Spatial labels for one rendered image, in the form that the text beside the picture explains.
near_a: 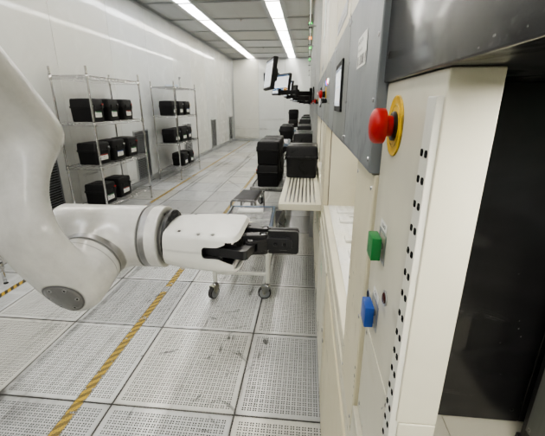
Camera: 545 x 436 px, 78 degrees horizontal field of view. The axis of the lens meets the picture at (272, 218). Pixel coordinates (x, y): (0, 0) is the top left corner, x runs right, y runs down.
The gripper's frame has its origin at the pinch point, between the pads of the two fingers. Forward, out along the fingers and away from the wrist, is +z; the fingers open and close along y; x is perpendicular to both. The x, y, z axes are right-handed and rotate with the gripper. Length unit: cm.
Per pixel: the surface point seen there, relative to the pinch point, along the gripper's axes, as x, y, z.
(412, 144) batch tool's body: 13.5, 7.4, 12.8
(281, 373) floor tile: -120, -104, -7
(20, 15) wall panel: 103, -318, -287
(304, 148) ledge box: -16, -233, 1
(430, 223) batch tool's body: 7.8, 14.1, 13.1
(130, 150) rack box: -43, -418, -244
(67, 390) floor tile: -120, -82, -115
